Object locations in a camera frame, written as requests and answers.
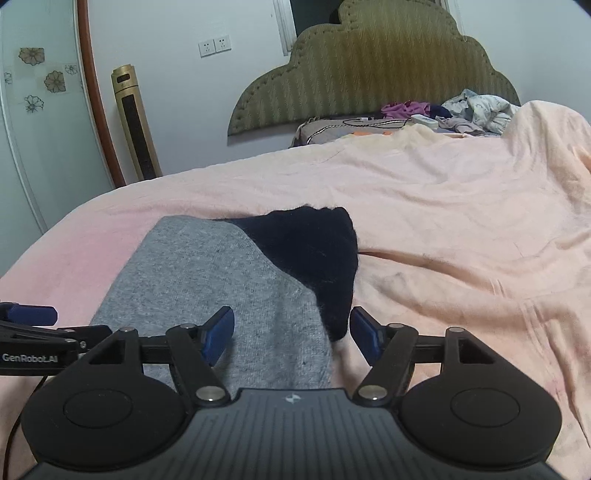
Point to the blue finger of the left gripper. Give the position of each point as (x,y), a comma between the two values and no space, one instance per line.
(27,314)

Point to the olive upholstered headboard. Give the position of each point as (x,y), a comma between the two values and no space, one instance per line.
(380,52)

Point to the navy and grey knit sweater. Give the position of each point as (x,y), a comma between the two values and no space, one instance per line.
(287,276)

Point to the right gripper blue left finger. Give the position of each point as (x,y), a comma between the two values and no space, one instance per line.
(208,340)

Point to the colourful striped cloth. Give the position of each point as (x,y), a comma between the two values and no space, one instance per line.
(368,133)

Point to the flower stickered glass door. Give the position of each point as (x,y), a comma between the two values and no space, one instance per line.
(51,161)

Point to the purple garment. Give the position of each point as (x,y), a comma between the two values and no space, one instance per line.
(406,110)

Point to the white wall socket pair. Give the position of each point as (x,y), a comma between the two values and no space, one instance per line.
(214,46)

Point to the white remote control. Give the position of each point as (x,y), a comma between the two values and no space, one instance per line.
(424,120)

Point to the brown wooden door frame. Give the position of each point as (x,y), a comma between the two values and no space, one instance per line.
(94,96)

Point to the pile of light clothes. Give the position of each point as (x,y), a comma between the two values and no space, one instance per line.
(475,114)

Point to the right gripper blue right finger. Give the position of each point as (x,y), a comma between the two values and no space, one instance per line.
(372,337)

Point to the gold tower fan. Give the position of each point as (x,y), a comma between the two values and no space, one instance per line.
(134,123)

